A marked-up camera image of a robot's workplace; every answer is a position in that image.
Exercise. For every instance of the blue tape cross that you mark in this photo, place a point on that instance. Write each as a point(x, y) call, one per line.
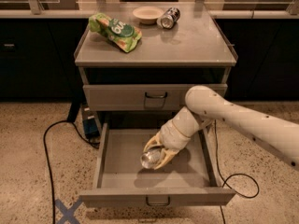
point(68, 214)

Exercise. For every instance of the dark counter cabinet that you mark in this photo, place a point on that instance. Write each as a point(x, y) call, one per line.
point(38, 58)

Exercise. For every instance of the grey upper drawer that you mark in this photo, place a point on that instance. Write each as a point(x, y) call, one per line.
point(136, 97)

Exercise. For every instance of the green chip bag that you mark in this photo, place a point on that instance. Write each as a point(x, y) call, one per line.
point(124, 35)

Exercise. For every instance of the open grey middle drawer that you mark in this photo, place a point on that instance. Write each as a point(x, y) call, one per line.
point(189, 179)

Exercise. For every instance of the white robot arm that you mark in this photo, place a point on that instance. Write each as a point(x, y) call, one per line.
point(202, 105)

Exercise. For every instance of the dark soda can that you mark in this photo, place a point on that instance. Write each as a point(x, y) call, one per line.
point(169, 18)

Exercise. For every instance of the silver blue redbull can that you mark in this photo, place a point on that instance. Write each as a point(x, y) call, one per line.
point(150, 159)

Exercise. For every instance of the blue power box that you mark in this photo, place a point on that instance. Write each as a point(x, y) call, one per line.
point(89, 124)

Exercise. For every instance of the grey drawer cabinet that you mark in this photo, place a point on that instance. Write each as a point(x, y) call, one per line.
point(193, 52)

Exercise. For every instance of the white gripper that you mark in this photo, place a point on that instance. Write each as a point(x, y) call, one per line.
point(172, 135)

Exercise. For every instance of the beige bowl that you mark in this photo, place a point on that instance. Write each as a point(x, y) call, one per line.
point(148, 15)

